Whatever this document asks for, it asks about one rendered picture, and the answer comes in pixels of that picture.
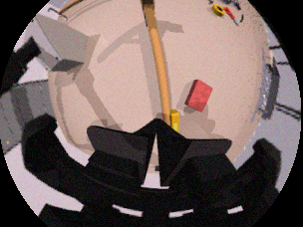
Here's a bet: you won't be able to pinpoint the yellow rectangular block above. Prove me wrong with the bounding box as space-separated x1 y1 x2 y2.
170 110 179 132

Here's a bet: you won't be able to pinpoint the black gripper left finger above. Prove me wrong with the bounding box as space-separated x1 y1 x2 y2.
87 118 158 185

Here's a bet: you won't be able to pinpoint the red-handled pliers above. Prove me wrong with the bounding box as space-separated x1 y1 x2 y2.
223 7 239 26

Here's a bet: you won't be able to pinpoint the orange long pole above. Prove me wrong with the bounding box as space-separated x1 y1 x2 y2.
141 0 171 126

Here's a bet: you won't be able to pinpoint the red square tile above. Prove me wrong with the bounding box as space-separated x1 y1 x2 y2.
184 79 212 113

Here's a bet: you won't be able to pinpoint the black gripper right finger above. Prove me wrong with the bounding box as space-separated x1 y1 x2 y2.
156 118 232 188

